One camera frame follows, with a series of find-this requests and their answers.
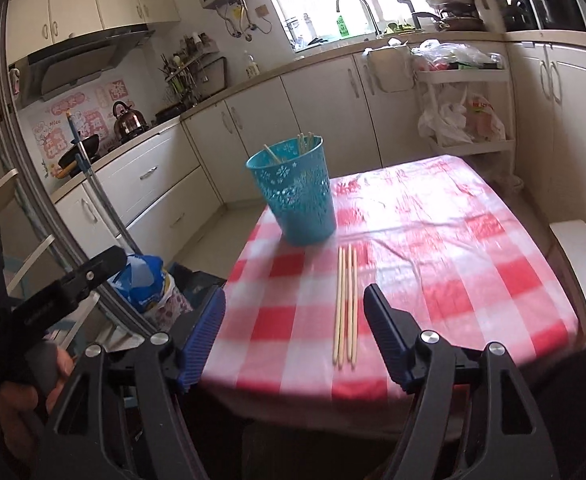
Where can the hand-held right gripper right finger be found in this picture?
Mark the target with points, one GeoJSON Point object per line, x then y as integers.
{"type": "Point", "coordinates": [388, 340]}

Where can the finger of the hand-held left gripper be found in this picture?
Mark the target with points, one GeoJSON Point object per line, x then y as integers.
{"type": "Point", "coordinates": [83, 280]}

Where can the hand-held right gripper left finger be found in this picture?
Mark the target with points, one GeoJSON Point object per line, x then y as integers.
{"type": "Point", "coordinates": [203, 340]}

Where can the long wooden chopstick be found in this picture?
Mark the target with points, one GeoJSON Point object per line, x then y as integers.
{"type": "Point", "coordinates": [311, 141]}
{"type": "Point", "coordinates": [301, 143]}
{"type": "Point", "coordinates": [349, 310]}
{"type": "Point", "coordinates": [271, 154]}
{"type": "Point", "coordinates": [343, 310]}
{"type": "Point", "coordinates": [355, 305]}
{"type": "Point", "coordinates": [337, 305]}

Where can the blue perforated plastic basket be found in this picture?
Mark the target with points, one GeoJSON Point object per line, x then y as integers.
{"type": "Point", "coordinates": [298, 200]}

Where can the person's left hand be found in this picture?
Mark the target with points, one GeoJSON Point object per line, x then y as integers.
{"type": "Point", "coordinates": [15, 405]}

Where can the pink floral bag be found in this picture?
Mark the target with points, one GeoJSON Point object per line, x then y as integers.
{"type": "Point", "coordinates": [175, 306]}

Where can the blue and white bag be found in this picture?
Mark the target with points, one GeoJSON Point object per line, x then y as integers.
{"type": "Point", "coordinates": [143, 280]}

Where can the red checked plastic tablecloth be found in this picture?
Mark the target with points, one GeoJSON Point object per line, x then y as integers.
{"type": "Point", "coordinates": [448, 260]}

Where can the white two-drawer cabinet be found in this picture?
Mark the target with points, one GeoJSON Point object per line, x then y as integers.
{"type": "Point", "coordinates": [143, 195]}

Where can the black wok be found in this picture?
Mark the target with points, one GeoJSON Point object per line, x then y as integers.
{"type": "Point", "coordinates": [80, 152]}

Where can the steel kettle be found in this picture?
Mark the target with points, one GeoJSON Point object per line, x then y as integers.
{"type": "Point", "coordinates": [128, 121]}

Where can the person's right leg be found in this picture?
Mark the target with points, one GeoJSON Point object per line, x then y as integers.
{"type": "Point", "coordinates": [573, 400]}

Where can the white bench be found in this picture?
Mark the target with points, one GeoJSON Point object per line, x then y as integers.
{"type": "Point", "coordinates": [580, 260]}

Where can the range hood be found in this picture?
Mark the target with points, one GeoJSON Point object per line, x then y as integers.
{"type": "Point", "coordinates": [80, 60]}

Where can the pink and white plastic bag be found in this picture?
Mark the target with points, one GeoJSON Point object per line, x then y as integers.
{"type": "Point", "coordinates": [483, 117]}

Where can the white sink cabinet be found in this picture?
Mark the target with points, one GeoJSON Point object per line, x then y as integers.
{"type": "Point", "coordinates": [303, 100]}

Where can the white dish soap bottle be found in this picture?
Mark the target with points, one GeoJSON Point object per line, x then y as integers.
{"type": "Point", "coordinates": [251, 66]}

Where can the white door-hung bin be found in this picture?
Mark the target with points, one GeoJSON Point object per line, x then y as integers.
{"type": "Point", "coordinates": [390, 67]}

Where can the white trolley cart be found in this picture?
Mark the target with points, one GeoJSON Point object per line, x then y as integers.
{"type": "Point", "coordinates": [463, 76]}

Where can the white corner cabinet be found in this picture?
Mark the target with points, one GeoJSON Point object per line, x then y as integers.
{"type": "Point", "coordinates": [558, 110]}

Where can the clear plastic bag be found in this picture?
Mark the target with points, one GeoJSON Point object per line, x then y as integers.
{"type": "Point", "coordinates": [453, 55]}

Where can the green bottle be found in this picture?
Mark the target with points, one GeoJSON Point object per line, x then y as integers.
{"type": "Point", "coordinates": [342, 27]}

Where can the black tap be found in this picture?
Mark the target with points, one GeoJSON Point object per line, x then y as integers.
{"type": "Point", "coordinates": [409, 10]}

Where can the stack of pans and dishes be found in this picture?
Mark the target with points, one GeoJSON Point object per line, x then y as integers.
{"type": "Point", "coordinates": [448, 5]}

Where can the white plastic jug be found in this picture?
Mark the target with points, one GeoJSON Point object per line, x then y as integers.
{"type": "Point", "coordinates": [488, 10]}

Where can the pink wall sticker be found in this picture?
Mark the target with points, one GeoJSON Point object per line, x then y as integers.
{"type": "Point", "coordinates": [68, 125]}

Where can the wall utensil rack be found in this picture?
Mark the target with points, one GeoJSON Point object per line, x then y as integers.
{"type": "Point", "coordinates": [193, 75]}

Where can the white wall cabinets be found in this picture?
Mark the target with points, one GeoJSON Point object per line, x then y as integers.
{"type": "Point", "coordinates": [93, 5]}

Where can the wall socket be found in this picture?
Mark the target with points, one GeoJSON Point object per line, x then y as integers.
{"type": "Point", "coordinates": [261, 10]}

